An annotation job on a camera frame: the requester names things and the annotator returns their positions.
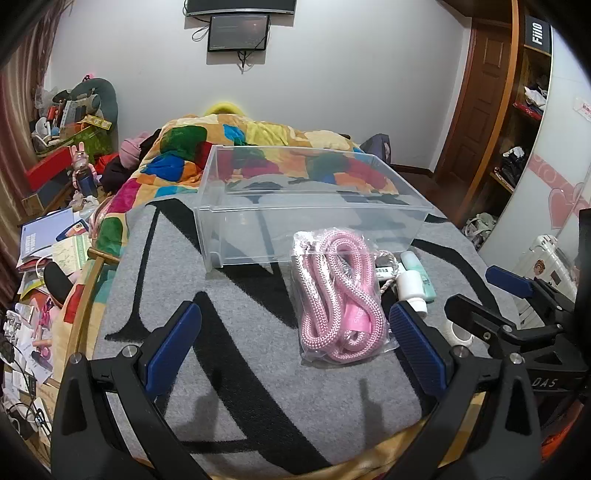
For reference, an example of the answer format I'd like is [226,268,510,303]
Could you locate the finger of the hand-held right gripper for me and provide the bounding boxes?
[486,265,579,320]
[444,294,562,357]

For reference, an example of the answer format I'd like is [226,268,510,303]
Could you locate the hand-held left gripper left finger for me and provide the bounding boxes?
[51,301,204,480]

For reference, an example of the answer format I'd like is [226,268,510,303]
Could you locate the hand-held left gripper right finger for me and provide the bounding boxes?
[387,301,542,480]

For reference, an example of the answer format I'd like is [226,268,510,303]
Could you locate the pink rope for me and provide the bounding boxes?
[292,228,400,368]

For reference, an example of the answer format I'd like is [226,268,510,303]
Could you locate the white tape roll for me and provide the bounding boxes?
[441,318,474,347]

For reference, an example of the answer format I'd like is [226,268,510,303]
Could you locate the white suitcase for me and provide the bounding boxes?
[512,233,581,325]

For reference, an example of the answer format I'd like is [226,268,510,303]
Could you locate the mint green tube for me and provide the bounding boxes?
[400,249,437,304]

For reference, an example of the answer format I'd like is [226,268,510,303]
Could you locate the grey blanket with black letters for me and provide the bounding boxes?
[95,196,522,475]

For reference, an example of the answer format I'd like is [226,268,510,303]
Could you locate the white bag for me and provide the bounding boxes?
[463,212,498,241]

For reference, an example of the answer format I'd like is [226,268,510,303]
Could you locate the white plastic bottle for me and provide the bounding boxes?
[396,270,428,319]

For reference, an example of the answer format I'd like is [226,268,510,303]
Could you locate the black clothes on shelf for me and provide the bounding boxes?
[501,147,527,186]

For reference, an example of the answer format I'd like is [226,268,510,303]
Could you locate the pile of papers and clutter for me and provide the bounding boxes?
[0,222,93,467]

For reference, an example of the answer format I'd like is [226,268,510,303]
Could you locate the white wardrobe door pink hearts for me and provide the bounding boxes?
[478,28,591,278]

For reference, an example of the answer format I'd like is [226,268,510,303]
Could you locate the wooden shelf unit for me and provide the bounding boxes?
[455,0,555,232]

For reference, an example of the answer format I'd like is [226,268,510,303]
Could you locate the blue notebook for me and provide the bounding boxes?
[18,208,75,265]

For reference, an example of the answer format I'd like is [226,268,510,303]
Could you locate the clear plastic storage box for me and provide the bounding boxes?
[193,144,435,269]

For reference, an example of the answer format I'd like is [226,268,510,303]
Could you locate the dark red clothes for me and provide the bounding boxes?
[99,152,136,193]

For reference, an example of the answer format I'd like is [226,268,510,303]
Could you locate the wooden door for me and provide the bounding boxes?
[434,23,516,179]

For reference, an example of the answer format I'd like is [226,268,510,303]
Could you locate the dark backpack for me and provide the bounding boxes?
[360,134,393,165]

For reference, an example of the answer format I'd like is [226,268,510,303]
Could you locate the pink bunny toy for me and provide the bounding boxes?
[69,144,99,195]

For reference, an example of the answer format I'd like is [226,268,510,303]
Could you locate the pink knit hat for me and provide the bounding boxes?
[119,131,151,168]

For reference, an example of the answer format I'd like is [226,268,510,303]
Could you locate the colourful patchwork blanket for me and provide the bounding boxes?
[51,113,400,356]

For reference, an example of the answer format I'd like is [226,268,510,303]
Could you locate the red box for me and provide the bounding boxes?
[25,148,75,191]

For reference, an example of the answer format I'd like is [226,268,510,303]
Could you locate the green box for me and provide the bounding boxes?
[69,117,114,156]

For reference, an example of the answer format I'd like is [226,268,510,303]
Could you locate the yellow pillow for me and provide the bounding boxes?
[204,102,246,117]

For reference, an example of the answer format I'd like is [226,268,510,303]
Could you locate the black box with white print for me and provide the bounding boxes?
[523,14,553,57]

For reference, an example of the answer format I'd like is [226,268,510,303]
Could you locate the striped curtain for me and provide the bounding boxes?
[0,0,70,278]

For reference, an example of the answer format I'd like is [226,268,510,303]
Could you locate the grey neck pillow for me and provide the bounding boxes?
[69,78,119,136]

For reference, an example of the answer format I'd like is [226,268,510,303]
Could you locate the wooden bed frame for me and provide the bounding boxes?
[73,248,122,357]

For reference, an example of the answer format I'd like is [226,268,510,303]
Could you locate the beige braided cord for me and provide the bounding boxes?
[365,248,403,296]

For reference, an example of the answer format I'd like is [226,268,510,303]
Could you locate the small wall monitor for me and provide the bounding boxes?
[207,14,271,53]

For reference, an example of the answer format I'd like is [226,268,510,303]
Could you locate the large wall television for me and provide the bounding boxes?
[185,0,297,17]

